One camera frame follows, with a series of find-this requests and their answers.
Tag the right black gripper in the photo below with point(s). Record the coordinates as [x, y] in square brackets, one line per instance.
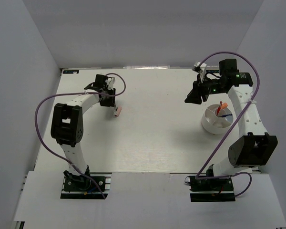
[195, 96]

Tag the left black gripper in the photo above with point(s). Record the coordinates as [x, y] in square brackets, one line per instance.
[111, 102]

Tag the pink correction tape dispenser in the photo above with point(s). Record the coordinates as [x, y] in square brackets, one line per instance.
[117, 111]

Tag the red ballpoint pen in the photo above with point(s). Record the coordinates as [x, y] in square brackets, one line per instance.
[219, 108]

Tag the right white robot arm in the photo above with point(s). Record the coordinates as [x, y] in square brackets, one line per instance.
[255, 145]

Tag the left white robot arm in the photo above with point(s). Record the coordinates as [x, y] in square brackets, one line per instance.
[67, 122]

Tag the white round divided organizer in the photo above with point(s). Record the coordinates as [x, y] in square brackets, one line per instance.
[214, 124]

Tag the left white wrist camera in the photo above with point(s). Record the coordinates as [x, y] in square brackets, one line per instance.
[110, 82]

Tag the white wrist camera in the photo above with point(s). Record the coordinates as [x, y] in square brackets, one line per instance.
[110, 82]
[200, 68]

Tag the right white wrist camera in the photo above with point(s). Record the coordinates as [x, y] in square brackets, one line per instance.
[200, 68]

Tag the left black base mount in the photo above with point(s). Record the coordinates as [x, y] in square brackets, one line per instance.
[79, 187]

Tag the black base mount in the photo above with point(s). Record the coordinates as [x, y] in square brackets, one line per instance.
[210, 190]
[79, 187]

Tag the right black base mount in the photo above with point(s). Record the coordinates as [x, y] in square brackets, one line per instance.
[210, 190]

